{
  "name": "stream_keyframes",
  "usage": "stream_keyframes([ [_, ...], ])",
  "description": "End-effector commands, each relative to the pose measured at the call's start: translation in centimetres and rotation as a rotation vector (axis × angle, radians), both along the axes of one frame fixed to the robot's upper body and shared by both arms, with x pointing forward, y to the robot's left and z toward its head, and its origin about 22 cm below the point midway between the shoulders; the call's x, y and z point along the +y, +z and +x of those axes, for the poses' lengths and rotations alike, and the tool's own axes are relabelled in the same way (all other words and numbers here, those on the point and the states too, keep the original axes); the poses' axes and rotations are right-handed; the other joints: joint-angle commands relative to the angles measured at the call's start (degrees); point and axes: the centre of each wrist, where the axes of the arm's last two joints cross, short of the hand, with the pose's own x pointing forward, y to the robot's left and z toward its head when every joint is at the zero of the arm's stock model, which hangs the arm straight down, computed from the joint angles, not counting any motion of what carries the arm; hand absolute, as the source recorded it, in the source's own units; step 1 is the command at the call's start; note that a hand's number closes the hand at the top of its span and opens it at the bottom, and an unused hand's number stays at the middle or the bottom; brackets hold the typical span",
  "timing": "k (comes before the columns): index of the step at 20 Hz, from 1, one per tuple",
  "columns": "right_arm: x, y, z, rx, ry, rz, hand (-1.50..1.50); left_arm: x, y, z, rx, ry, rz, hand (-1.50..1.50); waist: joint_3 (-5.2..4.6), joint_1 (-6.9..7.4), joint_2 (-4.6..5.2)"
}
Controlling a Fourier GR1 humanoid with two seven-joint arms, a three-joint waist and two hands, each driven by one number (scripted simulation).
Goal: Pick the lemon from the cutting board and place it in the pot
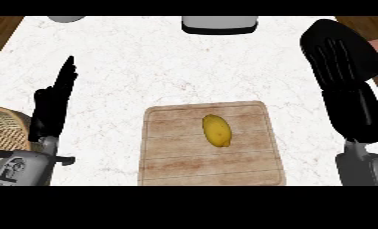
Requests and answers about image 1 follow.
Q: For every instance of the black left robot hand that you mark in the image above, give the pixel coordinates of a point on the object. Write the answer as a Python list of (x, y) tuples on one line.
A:
[(51, 106)]

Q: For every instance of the yellow lemon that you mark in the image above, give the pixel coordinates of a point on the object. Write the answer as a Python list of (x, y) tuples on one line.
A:
[(218, 130)]

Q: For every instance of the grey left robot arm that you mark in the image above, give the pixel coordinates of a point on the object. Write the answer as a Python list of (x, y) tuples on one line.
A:
[(30, 166)]

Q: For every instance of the white appliance with black base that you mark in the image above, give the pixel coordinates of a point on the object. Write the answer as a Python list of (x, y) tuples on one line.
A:
[(219, 24)]

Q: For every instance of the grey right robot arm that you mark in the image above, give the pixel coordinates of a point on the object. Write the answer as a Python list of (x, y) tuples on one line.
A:
[(358, 164)]

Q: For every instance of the grey round object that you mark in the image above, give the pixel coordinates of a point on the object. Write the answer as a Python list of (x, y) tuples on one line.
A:
[(67, 18)]

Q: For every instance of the wicker basket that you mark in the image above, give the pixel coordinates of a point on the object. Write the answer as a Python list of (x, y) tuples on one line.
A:
[(14, 129)]

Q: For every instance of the wooden cutting board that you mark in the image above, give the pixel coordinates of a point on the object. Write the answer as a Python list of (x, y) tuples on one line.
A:
[(212, 144)]

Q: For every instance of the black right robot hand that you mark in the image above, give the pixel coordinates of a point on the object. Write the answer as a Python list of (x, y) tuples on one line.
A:
[(345, 73)]

